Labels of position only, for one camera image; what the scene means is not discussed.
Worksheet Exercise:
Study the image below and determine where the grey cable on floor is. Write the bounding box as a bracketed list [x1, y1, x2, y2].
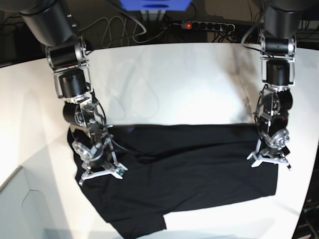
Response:
[82, 14, 165, 48]

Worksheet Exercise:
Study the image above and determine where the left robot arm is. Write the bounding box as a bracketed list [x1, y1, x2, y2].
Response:
[241, 0, 315, 169]

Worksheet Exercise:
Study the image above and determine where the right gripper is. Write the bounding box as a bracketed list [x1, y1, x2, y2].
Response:
[72, 139, 124, 186]

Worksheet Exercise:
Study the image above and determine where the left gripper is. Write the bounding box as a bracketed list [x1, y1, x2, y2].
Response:
[253, 129, 291, 170]

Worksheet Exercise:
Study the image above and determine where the black T-shirt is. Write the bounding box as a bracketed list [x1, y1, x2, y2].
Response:
[80, 124, 278, 239]

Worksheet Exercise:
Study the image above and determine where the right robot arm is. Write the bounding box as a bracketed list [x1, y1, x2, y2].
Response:
[0, 0, 127, 185]

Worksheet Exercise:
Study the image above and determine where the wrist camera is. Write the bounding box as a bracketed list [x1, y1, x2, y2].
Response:
[113, 166, 128, 180]
[247, 152, 262, 168]

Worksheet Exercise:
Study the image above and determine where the blue box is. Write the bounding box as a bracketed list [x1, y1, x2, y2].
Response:
[120, 0, 191, 11]

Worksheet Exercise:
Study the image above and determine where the black power strip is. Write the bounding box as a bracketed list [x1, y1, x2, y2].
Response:
[180, 21, 236, 32]

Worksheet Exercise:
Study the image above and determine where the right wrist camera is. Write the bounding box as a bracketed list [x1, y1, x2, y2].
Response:
[113, 166, 128, 180]

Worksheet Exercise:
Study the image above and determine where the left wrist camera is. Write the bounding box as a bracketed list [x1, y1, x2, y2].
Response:
[247, 152, 262, 168]

